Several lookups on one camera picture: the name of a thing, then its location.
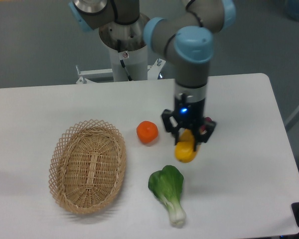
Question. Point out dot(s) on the green bok choy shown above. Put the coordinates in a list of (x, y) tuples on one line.
[(167, 185)]

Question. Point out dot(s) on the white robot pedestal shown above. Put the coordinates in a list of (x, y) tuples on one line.
[(128, 55)]

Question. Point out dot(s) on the woven wicker basket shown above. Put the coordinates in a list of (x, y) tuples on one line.
[(88, 166)]

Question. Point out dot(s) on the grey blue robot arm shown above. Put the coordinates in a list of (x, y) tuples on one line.
[(186, 43)]

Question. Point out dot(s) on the purple sweet potato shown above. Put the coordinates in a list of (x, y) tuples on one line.
[(203, 127)]

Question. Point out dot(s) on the blue object top right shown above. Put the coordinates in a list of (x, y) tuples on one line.
[(292, 9)]

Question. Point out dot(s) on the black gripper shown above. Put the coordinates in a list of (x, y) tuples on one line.
[(188, 116)]

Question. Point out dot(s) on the orange tangerine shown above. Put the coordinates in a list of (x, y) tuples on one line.
[(147, 131)]

